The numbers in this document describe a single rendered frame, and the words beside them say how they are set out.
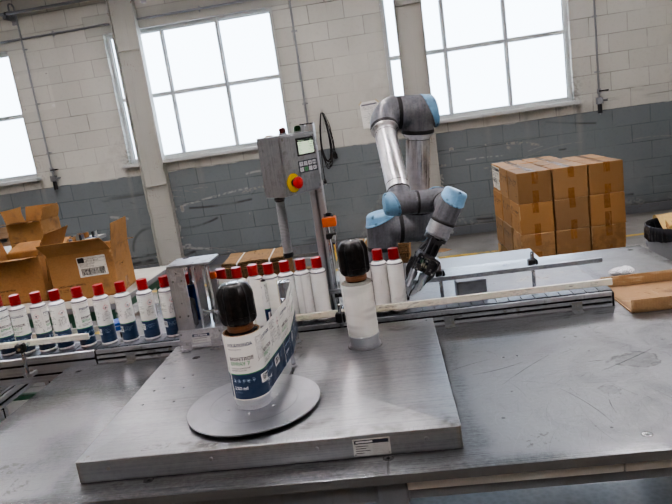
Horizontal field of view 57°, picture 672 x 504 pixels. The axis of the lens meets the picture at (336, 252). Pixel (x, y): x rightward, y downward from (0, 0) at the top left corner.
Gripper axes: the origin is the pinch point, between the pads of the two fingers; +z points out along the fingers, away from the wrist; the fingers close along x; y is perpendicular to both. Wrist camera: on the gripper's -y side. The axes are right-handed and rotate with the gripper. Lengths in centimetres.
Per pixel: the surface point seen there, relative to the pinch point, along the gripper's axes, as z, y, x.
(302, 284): 10.4, 2.7, -32.6
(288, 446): 20, 78, -22
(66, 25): -7, -546, -405
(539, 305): -12.6, 5.5, 37.0
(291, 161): -24, -1, -50
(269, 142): -27, -1, -58
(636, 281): -29, -12, 69
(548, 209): -29, -310, 123
